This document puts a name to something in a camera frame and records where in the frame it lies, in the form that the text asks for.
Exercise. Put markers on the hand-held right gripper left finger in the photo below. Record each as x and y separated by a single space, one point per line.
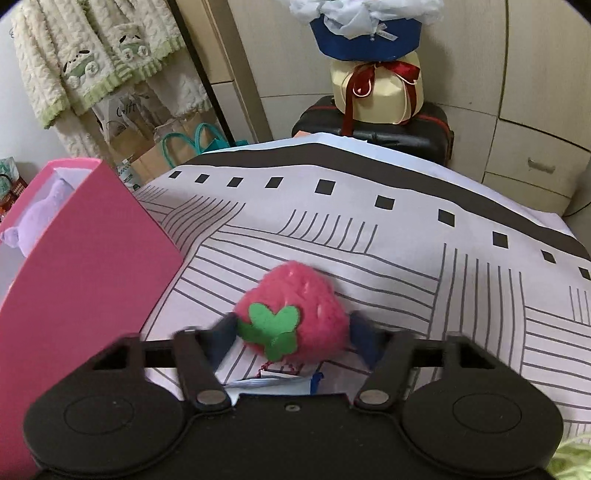
221 337

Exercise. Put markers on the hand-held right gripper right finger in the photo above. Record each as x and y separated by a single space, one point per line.
367 341

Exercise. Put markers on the pink strawberry plush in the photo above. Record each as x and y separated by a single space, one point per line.
304 295

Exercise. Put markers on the pink cardboard box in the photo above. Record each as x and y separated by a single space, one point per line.
92 277

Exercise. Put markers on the purple plush toy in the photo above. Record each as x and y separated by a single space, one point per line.
41 212

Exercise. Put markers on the black suitcase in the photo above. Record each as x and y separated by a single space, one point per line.
429 134

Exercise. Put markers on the green yarn ball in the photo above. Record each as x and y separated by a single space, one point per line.
575 461

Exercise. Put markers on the cream gift box red ribbon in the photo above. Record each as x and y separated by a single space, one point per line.
383 97

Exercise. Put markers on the white gift paper bag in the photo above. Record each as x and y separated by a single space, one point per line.
115 115

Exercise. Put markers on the fluffy cream pants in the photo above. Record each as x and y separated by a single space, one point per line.
184 92

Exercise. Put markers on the black clothes rack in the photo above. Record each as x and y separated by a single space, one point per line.
205 78

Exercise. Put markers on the light wooden board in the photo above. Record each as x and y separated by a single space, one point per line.
231 46

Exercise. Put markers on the light wooden wardrobe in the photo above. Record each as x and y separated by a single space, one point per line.
531 92

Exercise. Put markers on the flower bouquet with blue wrap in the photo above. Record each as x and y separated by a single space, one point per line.
364 37

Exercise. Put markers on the fluffy cream green cardigan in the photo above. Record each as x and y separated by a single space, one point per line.
55 46

